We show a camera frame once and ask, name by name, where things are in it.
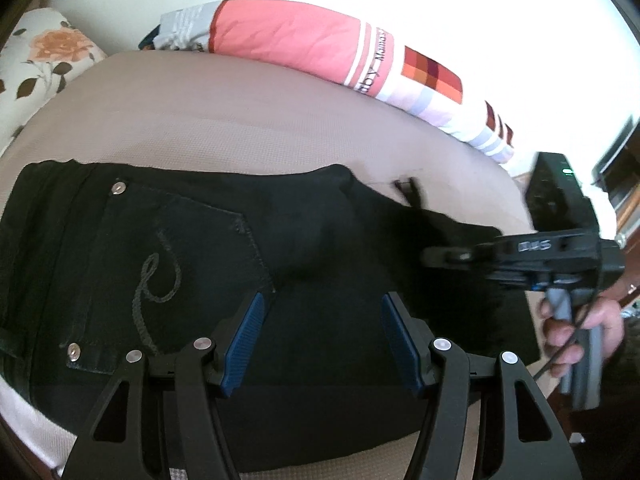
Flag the dark wooden furniture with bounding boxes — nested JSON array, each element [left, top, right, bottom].
[[591, 115, 640, 243]]

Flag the pink patchwork pillow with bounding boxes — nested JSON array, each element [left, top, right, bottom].
[[140, 0, 517, 165]]

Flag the black denim pants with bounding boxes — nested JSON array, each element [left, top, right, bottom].
[[0, 160, 541, 473]]

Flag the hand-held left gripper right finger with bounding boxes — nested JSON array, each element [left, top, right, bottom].
[[381, 294, 583, 480]]

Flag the person's right hand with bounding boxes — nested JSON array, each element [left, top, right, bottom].
[[539, 280, 640, 378]]

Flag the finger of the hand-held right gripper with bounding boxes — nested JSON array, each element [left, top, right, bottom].
[[420, 245, 497, 274], [394, 176, 427, 210]]

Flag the white floral pillow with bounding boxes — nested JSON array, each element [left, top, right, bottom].
[[0, 7, 108, 157]]

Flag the beige bed sheet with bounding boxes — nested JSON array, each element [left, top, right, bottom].
[[0, 50, 543, 480]]

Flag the black cable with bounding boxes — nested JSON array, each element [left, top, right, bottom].
[[531, 255, 601, 383]]

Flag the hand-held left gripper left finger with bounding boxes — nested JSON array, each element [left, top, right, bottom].
[[60, 292, 266, 480]]

